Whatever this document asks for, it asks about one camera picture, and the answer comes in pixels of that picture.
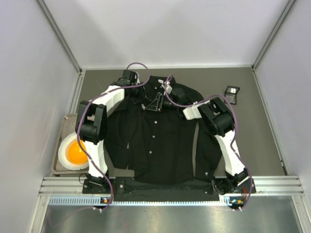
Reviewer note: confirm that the aluminium frame rail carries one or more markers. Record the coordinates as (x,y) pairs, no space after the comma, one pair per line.
(265,186)

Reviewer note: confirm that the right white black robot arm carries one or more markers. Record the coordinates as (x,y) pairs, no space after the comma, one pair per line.
(218,118)

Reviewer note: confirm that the white bowl orange inside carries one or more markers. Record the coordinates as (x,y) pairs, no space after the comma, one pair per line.
(70,155)

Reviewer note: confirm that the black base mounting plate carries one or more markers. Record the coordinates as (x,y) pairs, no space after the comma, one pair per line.
(126,188)

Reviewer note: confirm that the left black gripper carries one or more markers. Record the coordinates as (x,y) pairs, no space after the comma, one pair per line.
(142,97)

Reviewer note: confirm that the grey slotted cable duct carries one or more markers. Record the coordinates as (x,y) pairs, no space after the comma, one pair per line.
(102,201)

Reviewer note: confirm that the grey metal tray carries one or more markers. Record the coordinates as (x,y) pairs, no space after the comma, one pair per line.
(68,126)

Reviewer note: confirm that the black button-up shirt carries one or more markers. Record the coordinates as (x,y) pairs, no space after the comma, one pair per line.
(160,147)

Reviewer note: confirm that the small black open box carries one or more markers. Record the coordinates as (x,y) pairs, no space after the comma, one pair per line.
(231,94)

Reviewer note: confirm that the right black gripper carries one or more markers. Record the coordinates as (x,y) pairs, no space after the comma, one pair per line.
(161,102)

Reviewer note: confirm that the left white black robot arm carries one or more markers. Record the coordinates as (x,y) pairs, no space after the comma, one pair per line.
(91,124)

